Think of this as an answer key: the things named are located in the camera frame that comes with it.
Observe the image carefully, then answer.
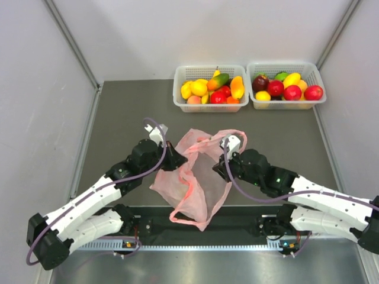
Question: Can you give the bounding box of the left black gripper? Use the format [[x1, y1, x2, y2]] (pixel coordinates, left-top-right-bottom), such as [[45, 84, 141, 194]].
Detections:
[[142, 141, 188, 177]]

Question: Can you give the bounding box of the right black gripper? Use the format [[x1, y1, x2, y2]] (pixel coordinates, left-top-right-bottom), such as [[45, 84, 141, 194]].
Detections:
[[213, 149, 262, 187]]

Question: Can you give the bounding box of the pink plastic bag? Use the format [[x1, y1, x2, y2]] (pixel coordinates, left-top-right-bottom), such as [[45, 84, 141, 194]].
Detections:
[[150, 129, 248, 231]]

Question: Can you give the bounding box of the yellow orange fruit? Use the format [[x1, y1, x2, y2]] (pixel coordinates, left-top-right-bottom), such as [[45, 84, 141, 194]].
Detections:
[[190, 79, 208, 96]]

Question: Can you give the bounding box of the green orange mango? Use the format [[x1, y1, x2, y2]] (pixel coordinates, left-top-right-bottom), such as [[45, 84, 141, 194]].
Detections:
[[207, 73, 230, 91]]

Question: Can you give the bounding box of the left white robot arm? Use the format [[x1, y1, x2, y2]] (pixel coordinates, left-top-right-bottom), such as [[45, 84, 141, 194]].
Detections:
[[26, 139, 188, 270]]

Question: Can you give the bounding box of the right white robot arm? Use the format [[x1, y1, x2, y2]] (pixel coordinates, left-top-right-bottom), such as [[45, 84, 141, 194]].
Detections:
[[213, 149, 378, 254]]

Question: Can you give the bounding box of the peach fruit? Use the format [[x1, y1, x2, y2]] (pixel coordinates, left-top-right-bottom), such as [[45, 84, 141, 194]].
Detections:
[[187, 95, 201, 105]]

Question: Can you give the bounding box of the orange tangerine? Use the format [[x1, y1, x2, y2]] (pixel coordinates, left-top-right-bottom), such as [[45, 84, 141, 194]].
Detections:
[[227, 96, 240, 104]]

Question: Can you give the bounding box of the yellow banana bunch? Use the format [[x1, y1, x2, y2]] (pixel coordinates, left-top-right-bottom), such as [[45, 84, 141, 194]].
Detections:
[[201, 92, 209, 104]]

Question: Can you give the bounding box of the red apple in left basket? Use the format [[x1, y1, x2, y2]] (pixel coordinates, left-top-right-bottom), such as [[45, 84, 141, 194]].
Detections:
[[210, 91, 227, 104]]

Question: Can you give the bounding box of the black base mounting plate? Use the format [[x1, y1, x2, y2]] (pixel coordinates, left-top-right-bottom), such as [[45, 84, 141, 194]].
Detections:
[[111, 205, 297, 246]]

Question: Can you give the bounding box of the yellow lemon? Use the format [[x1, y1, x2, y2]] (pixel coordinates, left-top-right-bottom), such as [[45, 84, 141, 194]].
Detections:
[[255, 91, 271, 101]]

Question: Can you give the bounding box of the dark red apple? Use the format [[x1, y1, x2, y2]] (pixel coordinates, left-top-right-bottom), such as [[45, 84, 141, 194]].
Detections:
[[252, 75, 269, 92]]

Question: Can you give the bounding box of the left white plastic basket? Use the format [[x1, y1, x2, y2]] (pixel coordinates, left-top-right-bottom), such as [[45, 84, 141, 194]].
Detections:
[[173, 64, 251, 112]]

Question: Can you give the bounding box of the white plastic basket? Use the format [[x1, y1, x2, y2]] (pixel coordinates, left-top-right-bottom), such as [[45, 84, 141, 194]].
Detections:
[[246, 62, 326, 110], [173, 64, 251, 112]]

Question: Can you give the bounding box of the red apple middle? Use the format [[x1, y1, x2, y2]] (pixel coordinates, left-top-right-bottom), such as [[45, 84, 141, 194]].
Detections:
[[267, 80, 284, 97]]

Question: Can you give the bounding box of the red apple front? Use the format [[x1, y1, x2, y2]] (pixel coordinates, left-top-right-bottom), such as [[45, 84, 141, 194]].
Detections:
[[283, 85, 302, 101]]

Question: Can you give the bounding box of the yellow pear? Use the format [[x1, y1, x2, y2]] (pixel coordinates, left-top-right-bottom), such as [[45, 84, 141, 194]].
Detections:
[[213, 67, 221, 77]]

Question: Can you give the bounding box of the green lime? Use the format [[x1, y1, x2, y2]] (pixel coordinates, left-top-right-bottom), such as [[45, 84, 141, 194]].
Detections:
[[274, 72, 289, 82]]

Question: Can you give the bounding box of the yellow mango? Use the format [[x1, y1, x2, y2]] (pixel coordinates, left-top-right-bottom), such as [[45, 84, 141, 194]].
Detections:
[[283, 73, 301, 89]]

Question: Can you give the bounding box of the red apple right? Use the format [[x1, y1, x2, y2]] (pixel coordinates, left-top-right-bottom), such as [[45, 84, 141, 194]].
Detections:
[[304, 85, 324, 101]]

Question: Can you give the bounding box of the right white plastic basket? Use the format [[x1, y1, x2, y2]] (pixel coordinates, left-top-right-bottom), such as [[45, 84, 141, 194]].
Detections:
[[246, 62, 326, 110]]

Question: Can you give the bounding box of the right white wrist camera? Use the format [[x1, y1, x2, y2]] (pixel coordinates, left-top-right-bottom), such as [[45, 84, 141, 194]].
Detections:
[[220, 134, 241, 159]]

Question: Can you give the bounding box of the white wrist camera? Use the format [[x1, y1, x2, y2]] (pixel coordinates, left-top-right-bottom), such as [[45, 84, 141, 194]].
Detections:
[[144, 124, 168, 145], [220, 134, 241, 159]]

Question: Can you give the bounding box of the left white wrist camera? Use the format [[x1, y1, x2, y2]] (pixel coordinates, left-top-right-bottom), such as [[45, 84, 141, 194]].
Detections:
[[144, 124, 168, 145]]

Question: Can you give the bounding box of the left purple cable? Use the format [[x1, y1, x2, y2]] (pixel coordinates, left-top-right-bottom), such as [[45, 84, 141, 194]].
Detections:
[[25, 117, 167, 265]]

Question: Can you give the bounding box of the grey slotted cable duct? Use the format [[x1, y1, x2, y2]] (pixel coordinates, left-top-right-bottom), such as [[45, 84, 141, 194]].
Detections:
[[77, 239, 300, 253]]

